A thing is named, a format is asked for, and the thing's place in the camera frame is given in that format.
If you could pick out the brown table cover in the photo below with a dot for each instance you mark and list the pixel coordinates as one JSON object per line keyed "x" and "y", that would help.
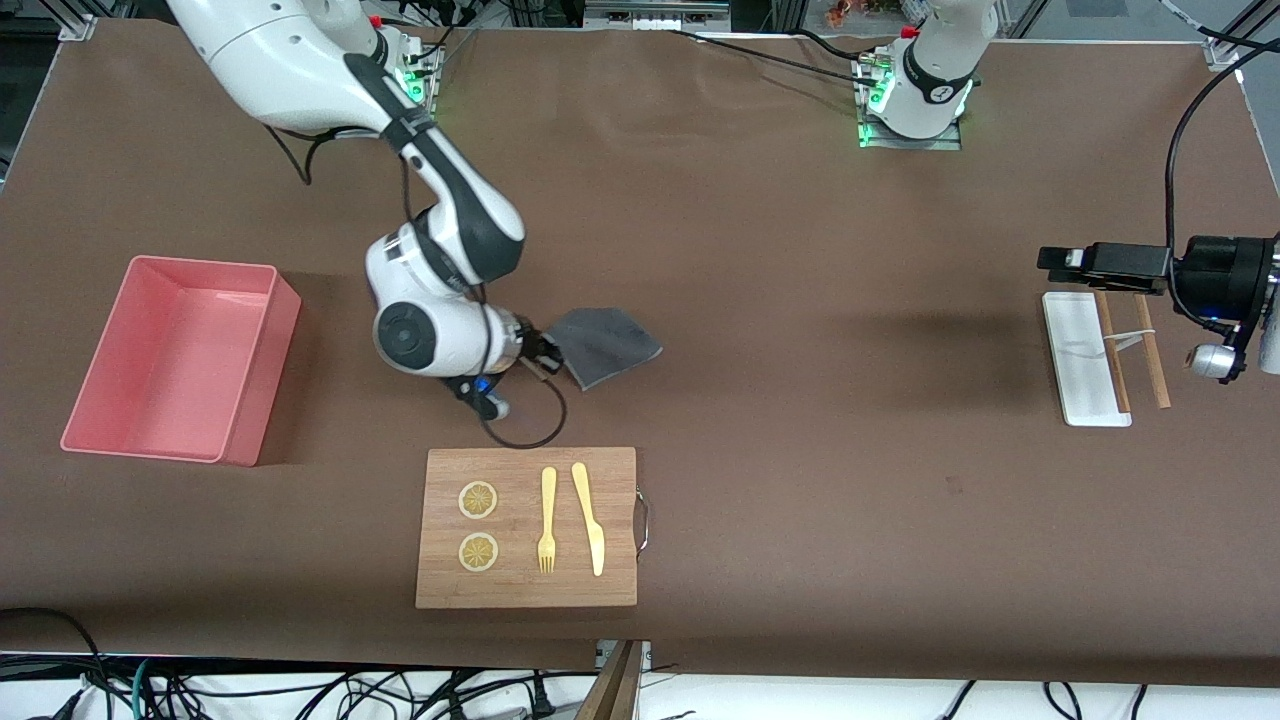
{"x": 800, "y": 450}

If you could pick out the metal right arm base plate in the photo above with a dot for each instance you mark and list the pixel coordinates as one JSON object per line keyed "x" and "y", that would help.
{"x": 430, "y": 75}

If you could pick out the pink plastic bin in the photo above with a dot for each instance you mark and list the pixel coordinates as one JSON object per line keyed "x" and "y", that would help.
{"x": 130, "y": 400}

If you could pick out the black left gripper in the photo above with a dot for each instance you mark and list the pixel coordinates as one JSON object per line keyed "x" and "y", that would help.
{"x": 1215, "y": 276}

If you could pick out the aluminium frame bracket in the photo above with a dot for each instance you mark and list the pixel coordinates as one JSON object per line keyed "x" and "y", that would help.
{"x": 78, "y": 25}
{"x": 1225, "y": 52}

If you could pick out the grey power strip box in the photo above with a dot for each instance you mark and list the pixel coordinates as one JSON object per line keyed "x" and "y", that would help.
{"x": 655, "y": 15}

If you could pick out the wooden plank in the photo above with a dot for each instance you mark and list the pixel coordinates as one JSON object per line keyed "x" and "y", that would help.
{"x": 615, "y": 690}

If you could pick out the yellow plastic knife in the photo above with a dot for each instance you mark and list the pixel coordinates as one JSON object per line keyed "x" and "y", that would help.
{"x": 590, "y": 520}

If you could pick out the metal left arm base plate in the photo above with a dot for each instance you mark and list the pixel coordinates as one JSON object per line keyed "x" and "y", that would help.
{"x": 945, "y": 143}

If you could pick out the white rectangular tray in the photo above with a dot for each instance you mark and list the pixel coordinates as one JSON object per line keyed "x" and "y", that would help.
{"x": 1075, "y": 350}

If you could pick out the yellow plastic fork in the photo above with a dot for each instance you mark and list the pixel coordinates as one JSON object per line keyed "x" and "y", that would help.
{"x": 548, "y": 500}

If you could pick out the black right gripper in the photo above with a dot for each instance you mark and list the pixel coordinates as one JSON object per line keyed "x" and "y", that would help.
{"x": 541, "y": 351}

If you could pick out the lemon slice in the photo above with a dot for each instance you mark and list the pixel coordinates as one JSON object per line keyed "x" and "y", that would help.
{"x": 478, "y": 500}
{"x": 478, "y": 553}

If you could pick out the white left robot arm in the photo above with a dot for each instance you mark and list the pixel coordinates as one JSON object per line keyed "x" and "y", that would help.
{"x": 935, "y": 70}

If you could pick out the grey and pink cloth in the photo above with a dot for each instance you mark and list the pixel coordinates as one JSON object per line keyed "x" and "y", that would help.
{"x": 605, "y": 345}

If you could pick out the wooden cutting board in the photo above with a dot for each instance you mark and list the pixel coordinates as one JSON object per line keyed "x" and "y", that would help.
{"x": 520, "y": 590}

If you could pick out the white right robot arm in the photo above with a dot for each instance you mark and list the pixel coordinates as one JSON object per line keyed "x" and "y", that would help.
{"x": 430, "y": 340}

